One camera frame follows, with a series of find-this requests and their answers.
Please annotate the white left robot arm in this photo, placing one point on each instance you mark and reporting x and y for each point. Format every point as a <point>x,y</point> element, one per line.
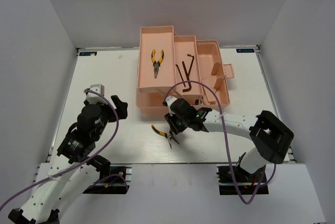
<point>76,165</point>

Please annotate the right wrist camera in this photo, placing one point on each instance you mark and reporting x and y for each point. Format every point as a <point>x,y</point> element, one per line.
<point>168,103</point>

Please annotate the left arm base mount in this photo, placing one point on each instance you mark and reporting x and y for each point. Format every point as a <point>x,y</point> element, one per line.
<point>116,182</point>

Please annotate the XDOF logo label left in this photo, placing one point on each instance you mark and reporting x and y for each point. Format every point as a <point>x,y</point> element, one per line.
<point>90,53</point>

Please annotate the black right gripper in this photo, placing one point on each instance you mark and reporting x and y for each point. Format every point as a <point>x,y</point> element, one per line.
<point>171,120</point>

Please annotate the pink plastic toolbox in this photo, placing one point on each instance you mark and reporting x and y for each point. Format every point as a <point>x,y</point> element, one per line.
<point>208,76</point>

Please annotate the xdof logo label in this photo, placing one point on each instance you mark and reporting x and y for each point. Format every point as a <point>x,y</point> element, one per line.
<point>245,50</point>
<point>90,53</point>

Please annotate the brown hex key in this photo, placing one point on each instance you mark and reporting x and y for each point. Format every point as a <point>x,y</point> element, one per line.
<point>180,73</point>
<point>191,64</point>
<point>187,78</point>

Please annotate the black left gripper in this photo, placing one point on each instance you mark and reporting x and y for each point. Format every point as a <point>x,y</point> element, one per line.
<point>121,106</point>

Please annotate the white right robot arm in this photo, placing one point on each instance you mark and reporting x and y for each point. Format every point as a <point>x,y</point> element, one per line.
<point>270,136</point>

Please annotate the XDOF logo label right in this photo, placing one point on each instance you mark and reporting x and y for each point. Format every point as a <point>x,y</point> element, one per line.
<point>245,50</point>

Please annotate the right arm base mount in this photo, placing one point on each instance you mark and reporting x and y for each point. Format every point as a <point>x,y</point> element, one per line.
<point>246,184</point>

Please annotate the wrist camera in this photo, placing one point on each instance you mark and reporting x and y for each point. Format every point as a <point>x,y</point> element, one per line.
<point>168,103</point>
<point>95,94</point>

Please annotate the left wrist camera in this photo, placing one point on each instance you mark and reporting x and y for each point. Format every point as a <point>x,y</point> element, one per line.
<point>95,94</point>

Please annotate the yellow needle-nose pliers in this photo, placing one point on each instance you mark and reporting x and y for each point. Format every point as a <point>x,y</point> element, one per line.
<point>156,63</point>

